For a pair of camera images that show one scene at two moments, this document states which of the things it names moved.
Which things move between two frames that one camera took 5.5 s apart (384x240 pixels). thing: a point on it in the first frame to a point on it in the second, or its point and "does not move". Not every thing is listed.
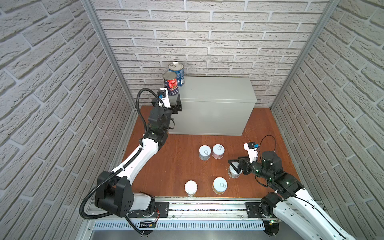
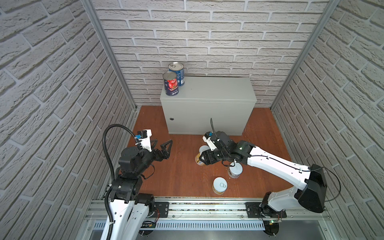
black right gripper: [246, 162] to [208, 155]
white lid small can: [191, 187] to [197, 160]
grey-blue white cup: [204, 152] does not move
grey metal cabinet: [224, 105] does not move
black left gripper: [176, 108] to [167, 152]
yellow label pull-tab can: [220, 185] does not move
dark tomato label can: [170, 82] does not move
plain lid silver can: [231, 173] does not move
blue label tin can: [178, 68] does not move
